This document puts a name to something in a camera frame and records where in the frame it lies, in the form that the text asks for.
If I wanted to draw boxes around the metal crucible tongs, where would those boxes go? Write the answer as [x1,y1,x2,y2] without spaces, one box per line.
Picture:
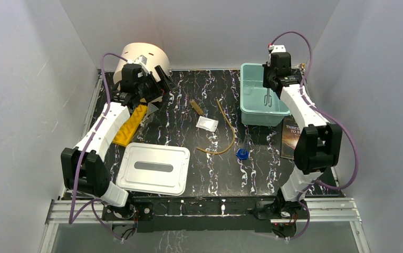
[264,89,273,107]

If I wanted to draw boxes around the small clear glass beaker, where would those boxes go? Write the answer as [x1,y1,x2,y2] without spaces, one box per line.
[243,82,255,95]

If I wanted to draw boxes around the yellow test tube rack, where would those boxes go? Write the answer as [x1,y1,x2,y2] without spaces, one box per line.
[112,104,148,147]

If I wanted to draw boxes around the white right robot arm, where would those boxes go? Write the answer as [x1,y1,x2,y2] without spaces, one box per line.
[263,46,342,218]

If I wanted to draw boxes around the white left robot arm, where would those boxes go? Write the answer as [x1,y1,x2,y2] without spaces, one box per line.
[60,62,174,219]

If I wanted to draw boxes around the clear glass funnel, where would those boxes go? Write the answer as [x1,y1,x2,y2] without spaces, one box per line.
[145,103,159,118]

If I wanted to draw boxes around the beige cylindrical container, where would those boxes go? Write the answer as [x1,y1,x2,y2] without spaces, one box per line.
[113,42,171,104]

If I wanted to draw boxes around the tan test tube brush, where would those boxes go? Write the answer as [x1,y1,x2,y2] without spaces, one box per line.
[189,100,205,116]

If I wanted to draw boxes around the mint green plastic bin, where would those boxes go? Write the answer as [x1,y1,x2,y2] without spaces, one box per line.
[239,63,291,127]

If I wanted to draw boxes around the white paper packet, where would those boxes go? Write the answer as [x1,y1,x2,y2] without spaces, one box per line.
[196,116,218,132]

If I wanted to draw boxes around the brown paperback book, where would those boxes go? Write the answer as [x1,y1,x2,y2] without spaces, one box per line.
[281,118,302,160]

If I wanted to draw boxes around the tan rubber tube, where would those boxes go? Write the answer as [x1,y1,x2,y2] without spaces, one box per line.
[196,99,236,155]

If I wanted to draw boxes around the white rectangular bin lid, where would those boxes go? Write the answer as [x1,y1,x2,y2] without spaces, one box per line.
[116,143,190,196]

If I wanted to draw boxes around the blue capped clear tube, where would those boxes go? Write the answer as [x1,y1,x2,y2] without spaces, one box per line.
[236,133,251,161]

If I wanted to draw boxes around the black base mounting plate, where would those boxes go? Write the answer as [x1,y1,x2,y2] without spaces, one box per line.
[102,196,307,234]

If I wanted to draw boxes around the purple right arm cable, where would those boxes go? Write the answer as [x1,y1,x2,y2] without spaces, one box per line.
[268,31,359,241]

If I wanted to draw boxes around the aluminium frame rail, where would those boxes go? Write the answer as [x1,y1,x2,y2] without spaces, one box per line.
[45,198,361,225]

